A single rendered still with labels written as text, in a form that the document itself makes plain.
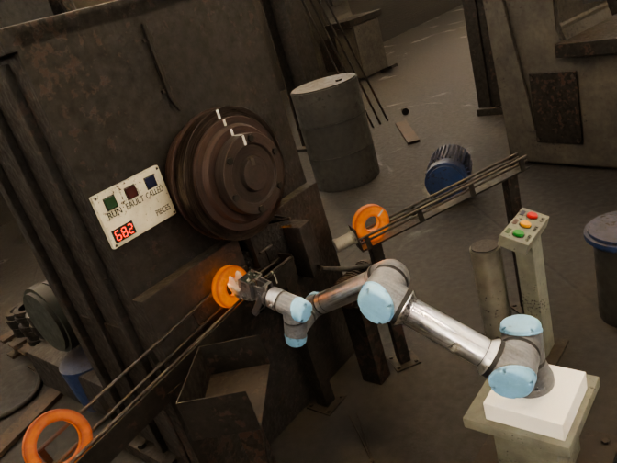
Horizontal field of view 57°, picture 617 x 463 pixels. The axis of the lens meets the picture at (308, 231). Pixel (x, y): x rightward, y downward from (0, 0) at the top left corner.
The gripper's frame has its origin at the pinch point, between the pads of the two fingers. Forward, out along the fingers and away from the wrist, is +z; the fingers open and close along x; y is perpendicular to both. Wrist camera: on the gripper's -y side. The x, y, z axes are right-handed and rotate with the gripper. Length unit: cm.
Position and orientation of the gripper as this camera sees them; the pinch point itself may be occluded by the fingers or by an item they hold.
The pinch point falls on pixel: (229, 282)
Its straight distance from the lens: 207.5
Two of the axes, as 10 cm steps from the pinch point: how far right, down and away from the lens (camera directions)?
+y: -0.7, -8.3, -5.5
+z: -8.0, -2.8, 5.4
